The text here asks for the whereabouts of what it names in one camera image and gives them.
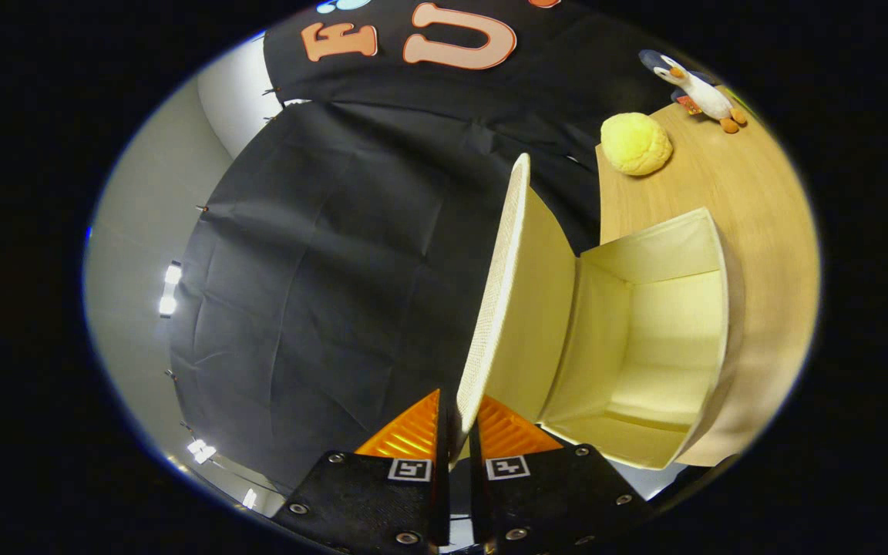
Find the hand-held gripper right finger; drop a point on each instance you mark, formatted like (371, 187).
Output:
(544, 497)

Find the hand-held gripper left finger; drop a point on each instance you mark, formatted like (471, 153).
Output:
(382, 501)

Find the beige fabric storage box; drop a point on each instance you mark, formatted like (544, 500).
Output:
(644, 347)

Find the ceiling light panel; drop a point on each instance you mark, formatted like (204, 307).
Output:
(249, 499)
(170, 289)
(201, 450)

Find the black backdrop cloth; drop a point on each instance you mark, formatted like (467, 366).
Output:
(336, 270)

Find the yellow bun plush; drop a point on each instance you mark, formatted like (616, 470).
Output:
(637, 143)

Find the penguin plush toy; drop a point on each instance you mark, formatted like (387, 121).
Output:
(702, 92)

